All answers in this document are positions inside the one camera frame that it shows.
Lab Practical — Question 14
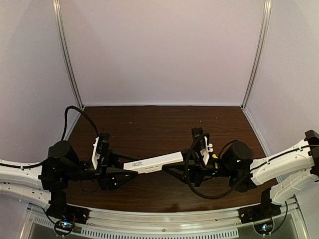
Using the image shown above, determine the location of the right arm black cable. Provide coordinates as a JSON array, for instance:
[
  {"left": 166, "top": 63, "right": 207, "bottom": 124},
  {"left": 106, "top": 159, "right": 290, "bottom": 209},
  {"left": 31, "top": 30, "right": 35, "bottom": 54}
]
[{"left": 185, "top": 139, "right": 247, "bottom": 200}]

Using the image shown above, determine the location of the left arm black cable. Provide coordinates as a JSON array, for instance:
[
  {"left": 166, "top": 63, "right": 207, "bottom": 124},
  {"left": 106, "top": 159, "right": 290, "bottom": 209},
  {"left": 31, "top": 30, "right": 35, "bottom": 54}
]
[{"left": 61, "top": 106, "right": 102, "bottom": 141}]

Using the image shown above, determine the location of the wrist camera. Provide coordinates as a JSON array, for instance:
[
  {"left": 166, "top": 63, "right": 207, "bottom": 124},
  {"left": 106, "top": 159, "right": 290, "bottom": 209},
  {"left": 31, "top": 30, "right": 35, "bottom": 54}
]
[
  {"left": 191, "top": 127, "right": 214, "bottom": 166},
  {"left": 91, "top": 132, "right": 110, "bottom": 170}
]

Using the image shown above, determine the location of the perforated cable tray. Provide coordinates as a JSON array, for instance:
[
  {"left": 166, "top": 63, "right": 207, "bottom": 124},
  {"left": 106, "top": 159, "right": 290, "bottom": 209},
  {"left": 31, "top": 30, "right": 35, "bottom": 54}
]
[{"left": 28, "top": 216, "right": 239, "bottom": 239}]

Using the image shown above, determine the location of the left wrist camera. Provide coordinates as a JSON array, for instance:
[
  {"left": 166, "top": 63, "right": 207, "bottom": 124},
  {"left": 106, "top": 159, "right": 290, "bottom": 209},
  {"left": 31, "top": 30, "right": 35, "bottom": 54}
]
[{"left": 91, "top": 132, "right": 110, "bottom": 170}]

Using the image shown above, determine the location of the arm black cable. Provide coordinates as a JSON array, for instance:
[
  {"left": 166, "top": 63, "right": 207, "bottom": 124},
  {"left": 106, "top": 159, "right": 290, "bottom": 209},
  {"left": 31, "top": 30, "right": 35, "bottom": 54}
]
[
  {"left": 61, "top": 106, "right": 102, "bottom": 141},
  {"left": 185, "top": 139, "right": 247, "bottom": 200}
]

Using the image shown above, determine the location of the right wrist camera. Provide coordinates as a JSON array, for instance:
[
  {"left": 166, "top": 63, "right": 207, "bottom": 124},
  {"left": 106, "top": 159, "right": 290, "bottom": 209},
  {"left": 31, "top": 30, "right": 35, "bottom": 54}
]
[{"left": 191, "top": 127, "right": 214, "bottom": 166}]

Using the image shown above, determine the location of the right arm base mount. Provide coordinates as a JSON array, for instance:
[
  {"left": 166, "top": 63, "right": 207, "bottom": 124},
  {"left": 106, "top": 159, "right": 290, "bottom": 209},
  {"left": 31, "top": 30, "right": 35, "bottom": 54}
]
[{"left": 238, "top": 203, "right": 281, "bottom": 224}]

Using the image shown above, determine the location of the aluminium corner post left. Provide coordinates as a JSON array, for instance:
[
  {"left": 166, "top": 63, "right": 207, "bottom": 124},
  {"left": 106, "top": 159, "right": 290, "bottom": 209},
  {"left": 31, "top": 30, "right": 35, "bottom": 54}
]
[{"left": 52, "top": 0, "right": 84, "bottom": 110}]

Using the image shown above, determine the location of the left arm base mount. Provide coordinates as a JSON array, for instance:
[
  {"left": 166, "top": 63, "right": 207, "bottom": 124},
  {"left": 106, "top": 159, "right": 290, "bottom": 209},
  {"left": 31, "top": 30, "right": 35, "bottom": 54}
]
[{"left": 46, "top": 204, "right": 90, "bottom": 225}]

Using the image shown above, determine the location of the aluminium corner post right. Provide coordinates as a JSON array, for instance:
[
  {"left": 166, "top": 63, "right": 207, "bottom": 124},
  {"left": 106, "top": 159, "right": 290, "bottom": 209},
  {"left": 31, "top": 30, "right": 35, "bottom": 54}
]
[{"left": 240, "top": 0, "right": 274, "bottom": 110}]

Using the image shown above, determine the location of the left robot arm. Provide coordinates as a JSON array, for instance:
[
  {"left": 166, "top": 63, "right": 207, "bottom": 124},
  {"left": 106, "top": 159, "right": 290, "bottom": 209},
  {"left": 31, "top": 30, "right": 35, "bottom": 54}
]
[{"left": 0, "top": 140, "right": 138, "bottom": 221}]

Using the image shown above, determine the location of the aluminium front rail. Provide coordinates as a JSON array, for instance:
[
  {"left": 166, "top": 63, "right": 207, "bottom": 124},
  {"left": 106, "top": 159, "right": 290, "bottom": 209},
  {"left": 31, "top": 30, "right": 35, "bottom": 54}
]
[{"left": 17, "top": 196, "right": 310, "bottom": 239}]

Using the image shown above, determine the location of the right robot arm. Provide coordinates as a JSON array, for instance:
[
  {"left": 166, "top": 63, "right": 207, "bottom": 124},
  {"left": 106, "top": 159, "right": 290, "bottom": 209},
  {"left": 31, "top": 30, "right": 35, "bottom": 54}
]
[{"left": 162, "top": 128, "right": 319, "bottom": 206}]

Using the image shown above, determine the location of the aluminium corner post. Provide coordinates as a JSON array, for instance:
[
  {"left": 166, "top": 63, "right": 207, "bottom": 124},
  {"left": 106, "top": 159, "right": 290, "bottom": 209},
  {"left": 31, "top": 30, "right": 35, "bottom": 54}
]
[
  {"left": 240, "top": 0, "right": 274, "bottom": 110},
  {"left": 52, "top": 0, "right": 84, "bottom": 110}
]

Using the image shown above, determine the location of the white remote control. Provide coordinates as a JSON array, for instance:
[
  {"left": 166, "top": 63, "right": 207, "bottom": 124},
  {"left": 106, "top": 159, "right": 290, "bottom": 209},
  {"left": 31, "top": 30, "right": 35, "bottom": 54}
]
[{"left": 123, "top": 151, "right": 183, "bottom": 174}]

